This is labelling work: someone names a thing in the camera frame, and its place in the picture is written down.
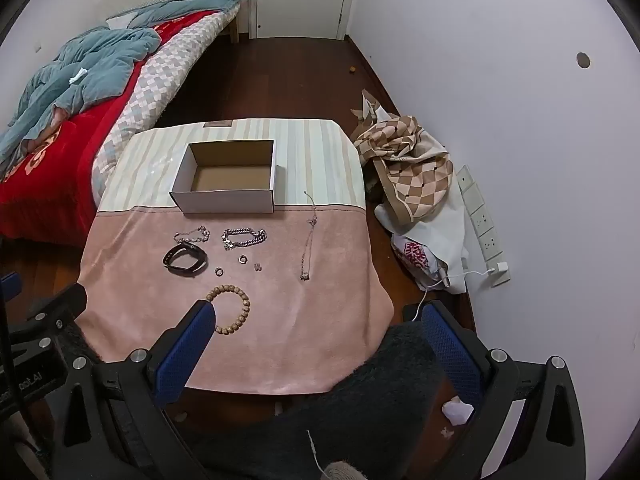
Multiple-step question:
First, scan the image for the dark fuzzy cloth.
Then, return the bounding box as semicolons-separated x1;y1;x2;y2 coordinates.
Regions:
165;320;453;480

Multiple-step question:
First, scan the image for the thin pendant necklace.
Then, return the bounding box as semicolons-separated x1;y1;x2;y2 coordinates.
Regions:
299;190;321;281

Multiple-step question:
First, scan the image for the wooden bed frame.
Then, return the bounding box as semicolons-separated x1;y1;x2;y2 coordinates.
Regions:
227;0;252;44

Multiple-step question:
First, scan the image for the bed with red blanket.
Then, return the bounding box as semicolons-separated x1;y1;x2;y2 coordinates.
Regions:
0;10;221;249

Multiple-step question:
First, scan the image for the teal quilt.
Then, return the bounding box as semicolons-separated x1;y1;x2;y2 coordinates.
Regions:
0;0;242;169

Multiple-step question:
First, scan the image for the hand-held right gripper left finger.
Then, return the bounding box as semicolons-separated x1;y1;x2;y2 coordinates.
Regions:
50;299;221;480

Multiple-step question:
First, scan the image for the black wristband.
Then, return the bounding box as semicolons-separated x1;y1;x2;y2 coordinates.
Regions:
163;241;207;276

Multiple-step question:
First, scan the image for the thick silver chain bracelet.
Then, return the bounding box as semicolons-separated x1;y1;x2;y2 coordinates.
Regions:
221;228;268;251

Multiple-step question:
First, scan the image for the white charger cable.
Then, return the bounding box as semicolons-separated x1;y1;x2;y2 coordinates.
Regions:
410;267;499;324

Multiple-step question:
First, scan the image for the white plastic bag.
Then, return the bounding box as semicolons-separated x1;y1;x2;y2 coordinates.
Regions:
375;160;472;295

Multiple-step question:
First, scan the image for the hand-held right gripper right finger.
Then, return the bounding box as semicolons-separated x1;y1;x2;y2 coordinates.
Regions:
419;300;588;480

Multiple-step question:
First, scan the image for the beige knitted cloth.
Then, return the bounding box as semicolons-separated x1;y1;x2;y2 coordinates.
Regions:
324;461;372;480

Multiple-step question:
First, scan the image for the beige checkered scarf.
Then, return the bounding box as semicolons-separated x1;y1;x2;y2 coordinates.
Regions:
349;89;454;224

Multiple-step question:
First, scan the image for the crumpled white tissue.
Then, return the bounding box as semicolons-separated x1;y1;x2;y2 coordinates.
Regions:
441;396;475;425

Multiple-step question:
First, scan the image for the wooden bead bracelet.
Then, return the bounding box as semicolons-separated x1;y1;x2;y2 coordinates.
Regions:
205;283;252;336

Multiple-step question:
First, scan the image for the checkered beige quilt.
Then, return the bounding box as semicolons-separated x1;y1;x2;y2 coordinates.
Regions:
92;10;237;202

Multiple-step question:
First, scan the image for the white cardboard box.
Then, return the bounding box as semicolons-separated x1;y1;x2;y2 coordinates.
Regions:
170;139;277;215

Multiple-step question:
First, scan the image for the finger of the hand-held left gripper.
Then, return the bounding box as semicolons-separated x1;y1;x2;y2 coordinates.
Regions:
0;272;23;323
10;283;89;356

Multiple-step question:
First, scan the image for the thin silver chain bracelet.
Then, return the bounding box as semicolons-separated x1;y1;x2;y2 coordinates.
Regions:
173;226;211;245

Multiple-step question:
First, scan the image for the white wall socket strip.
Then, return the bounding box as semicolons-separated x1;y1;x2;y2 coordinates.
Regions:
455;163;512;289

